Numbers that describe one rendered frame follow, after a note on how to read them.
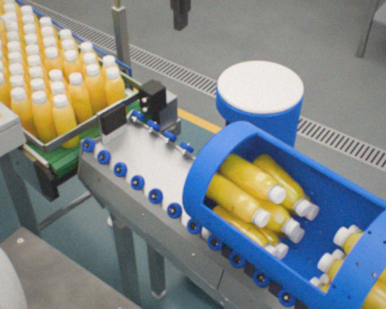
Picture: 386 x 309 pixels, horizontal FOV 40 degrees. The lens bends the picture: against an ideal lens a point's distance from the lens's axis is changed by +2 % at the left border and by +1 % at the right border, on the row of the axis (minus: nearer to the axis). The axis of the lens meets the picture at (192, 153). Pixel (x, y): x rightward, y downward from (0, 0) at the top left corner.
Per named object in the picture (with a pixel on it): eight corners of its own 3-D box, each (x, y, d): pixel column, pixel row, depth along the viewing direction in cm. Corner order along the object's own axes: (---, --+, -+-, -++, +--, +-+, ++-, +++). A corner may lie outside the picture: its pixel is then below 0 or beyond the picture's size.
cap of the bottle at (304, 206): (309, 201, 127) (314, 206, 126) (297, 213, 128) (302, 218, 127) (304, 197, 124) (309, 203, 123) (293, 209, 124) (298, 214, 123)
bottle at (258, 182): (226, 179, 136) (273, 210, 125) (214, 169, 131) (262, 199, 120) (240, 159, 136) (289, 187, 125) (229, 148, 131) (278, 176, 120)
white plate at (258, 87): (268, 51, 184) (268, 55, 185) (201, 76, 174) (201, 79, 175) (321, 93, 167) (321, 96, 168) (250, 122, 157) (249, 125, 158)
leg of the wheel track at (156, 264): (158, 302, 229) (150, 208, 186) (149, 293, 232) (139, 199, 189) (168, 293, 232) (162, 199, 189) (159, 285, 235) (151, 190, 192)
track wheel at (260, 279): (257, 264, 126) (260, 263, 128) (248, 279, 127) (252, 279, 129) (271, 275, 124) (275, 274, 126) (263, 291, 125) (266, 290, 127)
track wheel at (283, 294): (282, 283, 123) (285, 282, 124) (273, 299, 124) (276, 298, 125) (298, 295, 120) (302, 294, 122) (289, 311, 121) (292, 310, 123)
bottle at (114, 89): (104, 116, 180) (98, 76, 169) (114, 105, 185) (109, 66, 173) (121, 121, 178) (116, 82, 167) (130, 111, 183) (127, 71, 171)
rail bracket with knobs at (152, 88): (149, 121, 178) (147, 98, 171) (135, 112, 182) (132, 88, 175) (170, 109, 183) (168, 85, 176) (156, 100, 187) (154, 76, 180)
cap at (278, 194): (273, 203, 124) (279, 206, 123) (267, 196, 121) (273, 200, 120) (282, 189, 124) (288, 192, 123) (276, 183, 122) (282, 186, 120)
